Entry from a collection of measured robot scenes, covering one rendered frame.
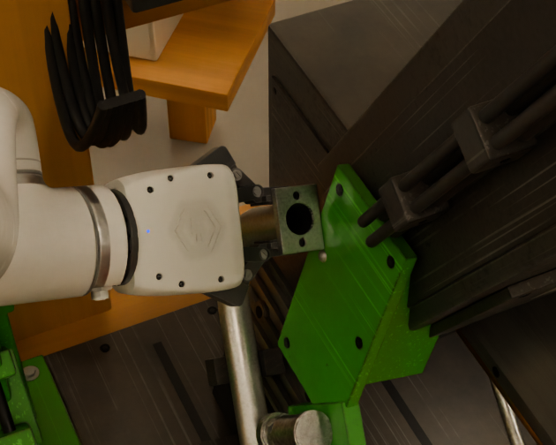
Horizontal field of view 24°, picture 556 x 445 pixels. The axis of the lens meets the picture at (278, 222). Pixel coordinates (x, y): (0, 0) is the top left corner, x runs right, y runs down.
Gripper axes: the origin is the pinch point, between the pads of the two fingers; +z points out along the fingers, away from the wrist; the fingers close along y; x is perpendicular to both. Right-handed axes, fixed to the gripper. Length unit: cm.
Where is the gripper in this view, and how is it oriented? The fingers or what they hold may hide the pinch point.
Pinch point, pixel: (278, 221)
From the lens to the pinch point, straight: 107.7
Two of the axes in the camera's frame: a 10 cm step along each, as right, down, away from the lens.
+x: -5.3, 0.6, 8.4
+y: -1.0, -9.9, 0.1
